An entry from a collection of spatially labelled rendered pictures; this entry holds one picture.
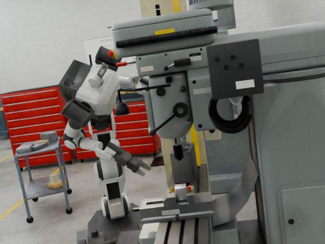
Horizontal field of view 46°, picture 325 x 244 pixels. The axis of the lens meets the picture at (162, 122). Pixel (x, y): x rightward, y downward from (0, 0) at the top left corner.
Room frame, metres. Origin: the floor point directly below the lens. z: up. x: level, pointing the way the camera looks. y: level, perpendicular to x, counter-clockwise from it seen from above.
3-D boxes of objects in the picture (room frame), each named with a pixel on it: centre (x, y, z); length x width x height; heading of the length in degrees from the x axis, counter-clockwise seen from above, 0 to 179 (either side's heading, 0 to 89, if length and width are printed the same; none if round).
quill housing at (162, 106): (1.87, -0.06, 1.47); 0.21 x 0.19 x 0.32; 172
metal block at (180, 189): (1.73, -0.04, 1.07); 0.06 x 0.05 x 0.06; 175
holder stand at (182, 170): (2.25, -0.10, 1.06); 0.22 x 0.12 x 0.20; 167
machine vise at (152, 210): (1.73, -0.01, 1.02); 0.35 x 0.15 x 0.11; 85
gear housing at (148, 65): (1.86, -0.10, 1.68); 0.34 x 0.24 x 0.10; 82
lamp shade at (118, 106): (1.87, 0.19, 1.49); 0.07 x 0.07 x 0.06
